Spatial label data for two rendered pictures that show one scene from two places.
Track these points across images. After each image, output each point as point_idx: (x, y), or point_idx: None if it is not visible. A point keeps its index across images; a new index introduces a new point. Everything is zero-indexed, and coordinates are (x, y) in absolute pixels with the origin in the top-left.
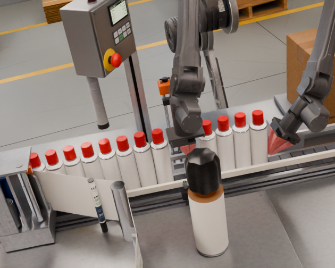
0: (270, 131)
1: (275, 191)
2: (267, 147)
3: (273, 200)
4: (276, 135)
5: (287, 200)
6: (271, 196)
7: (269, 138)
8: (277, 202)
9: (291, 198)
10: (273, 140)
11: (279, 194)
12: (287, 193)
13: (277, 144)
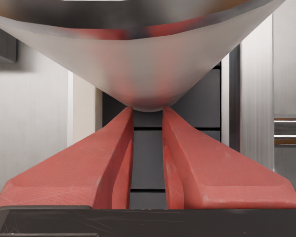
0: (212, 176)
1: (64, 114)
2: (165, 115)
3: (17, 92)
4: None
5: (5, 141)
6: (42, 92)
7: (183, 137)
8: (2, 101)
9: (8, 159)
10: (64, 155)
11: (43, 126)
12: (41, 154)
13: (168, 201)
